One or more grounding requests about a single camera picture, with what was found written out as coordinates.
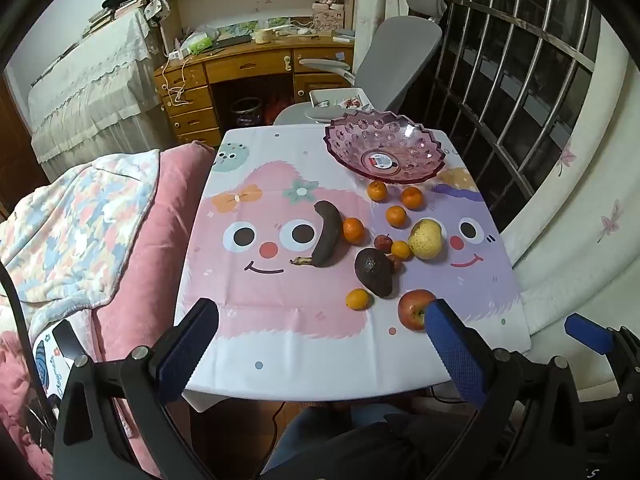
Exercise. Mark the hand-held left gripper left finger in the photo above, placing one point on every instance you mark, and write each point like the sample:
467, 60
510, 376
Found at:
187, 350

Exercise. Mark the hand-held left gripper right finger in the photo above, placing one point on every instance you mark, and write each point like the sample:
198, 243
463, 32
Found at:
457, 350

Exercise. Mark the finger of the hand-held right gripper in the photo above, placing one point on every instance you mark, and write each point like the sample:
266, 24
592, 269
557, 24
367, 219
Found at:
590, 334

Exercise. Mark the red apple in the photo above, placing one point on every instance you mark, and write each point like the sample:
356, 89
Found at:
412, 307

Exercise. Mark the small red fruit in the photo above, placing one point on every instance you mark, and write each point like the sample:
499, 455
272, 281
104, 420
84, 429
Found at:
384, 242
396, 263

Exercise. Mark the orange tangerine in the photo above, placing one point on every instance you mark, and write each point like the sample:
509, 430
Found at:
377, 191
354, 230
359, 298
412, 197
396, 216
401, 250

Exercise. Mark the yellow pear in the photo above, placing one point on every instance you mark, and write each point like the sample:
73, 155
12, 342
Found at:
425, 240

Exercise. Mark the dark avocado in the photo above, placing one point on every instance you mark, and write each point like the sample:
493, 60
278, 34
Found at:
372, 270

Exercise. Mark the dark overripe banana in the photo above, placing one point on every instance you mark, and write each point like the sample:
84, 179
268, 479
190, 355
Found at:
327, 235

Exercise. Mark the purple glass fruit bowl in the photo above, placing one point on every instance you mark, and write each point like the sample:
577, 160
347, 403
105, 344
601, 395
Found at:
350, 135

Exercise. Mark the cartoon printed tablecloth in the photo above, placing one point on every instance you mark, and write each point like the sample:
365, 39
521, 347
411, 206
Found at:
280, 310

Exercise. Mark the white butterfly curtain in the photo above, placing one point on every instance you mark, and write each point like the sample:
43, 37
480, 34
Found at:
575, 220

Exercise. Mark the pink bed cover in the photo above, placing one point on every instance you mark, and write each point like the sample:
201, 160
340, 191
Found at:
165, 220

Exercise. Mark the person's legs in jeans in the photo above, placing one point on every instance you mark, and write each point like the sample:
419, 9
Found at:
350, 440

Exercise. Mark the white printed bag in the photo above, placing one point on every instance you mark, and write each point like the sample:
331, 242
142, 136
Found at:
47, 365

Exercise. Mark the pastel patterned blanket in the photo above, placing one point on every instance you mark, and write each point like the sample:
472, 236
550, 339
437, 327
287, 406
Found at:
75, 230

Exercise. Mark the glass jar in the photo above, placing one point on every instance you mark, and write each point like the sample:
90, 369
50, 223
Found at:
246, 112

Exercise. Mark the white lace furniture cover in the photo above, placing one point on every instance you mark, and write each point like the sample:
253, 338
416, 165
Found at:
85, 90

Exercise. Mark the white tray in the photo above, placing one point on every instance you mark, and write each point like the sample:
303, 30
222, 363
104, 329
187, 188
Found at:
325, 96

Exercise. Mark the metal window grille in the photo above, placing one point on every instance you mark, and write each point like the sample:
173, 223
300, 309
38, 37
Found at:
505, 60

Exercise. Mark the wooden desk with drawers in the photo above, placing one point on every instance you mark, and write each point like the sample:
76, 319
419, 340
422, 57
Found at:
240, 65

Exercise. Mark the grey office chair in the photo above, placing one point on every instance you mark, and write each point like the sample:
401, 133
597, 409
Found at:
395, 60

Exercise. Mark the green tissue pack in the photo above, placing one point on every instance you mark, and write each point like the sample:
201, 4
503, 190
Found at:
197, 42

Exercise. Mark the wooden mug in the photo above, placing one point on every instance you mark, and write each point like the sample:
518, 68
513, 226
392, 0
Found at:
262, 35

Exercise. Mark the white patterned bag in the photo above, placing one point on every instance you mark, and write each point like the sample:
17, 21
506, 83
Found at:
156, 9

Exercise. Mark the stack of books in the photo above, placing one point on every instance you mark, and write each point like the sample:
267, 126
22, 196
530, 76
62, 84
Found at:
112, 10

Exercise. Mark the wooden bookshelf hutch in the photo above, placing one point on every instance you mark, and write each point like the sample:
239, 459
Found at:
260, 7

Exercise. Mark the printed cardboard box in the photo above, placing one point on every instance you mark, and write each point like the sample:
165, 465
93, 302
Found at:
329, 17

